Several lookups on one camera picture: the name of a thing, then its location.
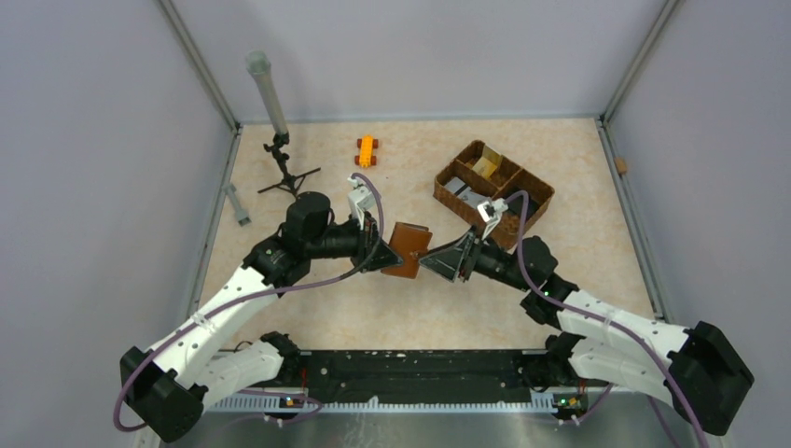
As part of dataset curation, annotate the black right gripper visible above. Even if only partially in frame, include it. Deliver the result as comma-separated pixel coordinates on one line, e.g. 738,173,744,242
419,223,533,292

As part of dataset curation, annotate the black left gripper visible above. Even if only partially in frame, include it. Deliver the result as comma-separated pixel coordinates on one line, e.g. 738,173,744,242
306,210,403,272

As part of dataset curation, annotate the brown leather card holder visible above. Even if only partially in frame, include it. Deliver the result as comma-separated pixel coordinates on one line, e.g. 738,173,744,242
382,221,433,280

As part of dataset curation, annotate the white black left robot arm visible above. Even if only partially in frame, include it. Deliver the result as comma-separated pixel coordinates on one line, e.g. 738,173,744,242
112,180,392,442

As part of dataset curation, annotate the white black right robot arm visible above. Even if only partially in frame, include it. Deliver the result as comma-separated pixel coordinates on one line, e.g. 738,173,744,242
419,231,755,436

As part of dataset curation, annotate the woven wicker divided basket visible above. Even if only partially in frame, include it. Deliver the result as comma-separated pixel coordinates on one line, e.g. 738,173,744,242
433,140,555,230

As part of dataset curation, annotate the orange toy car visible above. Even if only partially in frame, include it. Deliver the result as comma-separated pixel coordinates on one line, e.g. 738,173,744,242
354,134,379,168

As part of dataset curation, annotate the small wooden block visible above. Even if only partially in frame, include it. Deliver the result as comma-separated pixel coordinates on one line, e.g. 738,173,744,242
613,157,628,175

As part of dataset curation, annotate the black tripod with grey tube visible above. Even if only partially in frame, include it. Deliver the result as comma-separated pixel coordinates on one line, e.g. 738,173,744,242
245,50,320,198

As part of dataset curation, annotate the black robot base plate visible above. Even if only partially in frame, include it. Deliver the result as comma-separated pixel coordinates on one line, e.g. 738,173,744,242
241,349,610,406

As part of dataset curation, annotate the grey metal bracket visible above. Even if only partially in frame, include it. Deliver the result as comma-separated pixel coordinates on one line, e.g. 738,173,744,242
223,182,251,227

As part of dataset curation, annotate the aluminium frame rail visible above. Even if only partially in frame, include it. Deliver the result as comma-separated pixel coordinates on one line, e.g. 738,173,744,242
592,117,712,392

